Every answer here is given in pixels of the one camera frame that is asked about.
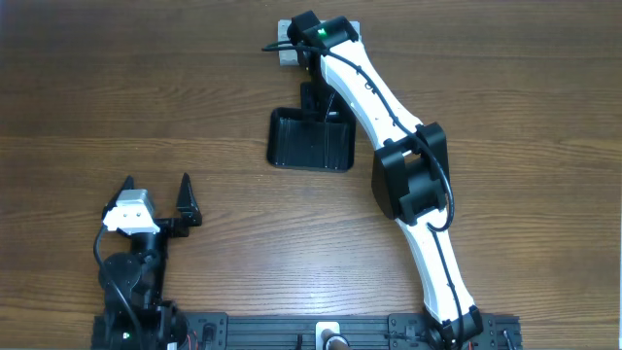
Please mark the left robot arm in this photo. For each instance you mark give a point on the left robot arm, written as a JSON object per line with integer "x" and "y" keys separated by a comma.
{"x": 121, "y": 274}

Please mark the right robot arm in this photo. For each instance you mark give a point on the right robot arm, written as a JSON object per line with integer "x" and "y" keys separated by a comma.
{"x": 437, "y": 262}

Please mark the black tray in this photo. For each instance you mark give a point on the black tray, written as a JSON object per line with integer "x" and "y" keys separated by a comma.
{"x": 311, "y": 146}

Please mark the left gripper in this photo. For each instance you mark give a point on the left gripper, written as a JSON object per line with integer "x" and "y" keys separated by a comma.
{"x": 177, "y": 227}

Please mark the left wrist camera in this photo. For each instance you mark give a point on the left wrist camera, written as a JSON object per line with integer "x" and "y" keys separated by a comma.
{"x": 131, "y": 214}

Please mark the mounting rail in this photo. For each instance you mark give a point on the mounting rail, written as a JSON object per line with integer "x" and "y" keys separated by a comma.
{"x": 272, "y": 333}

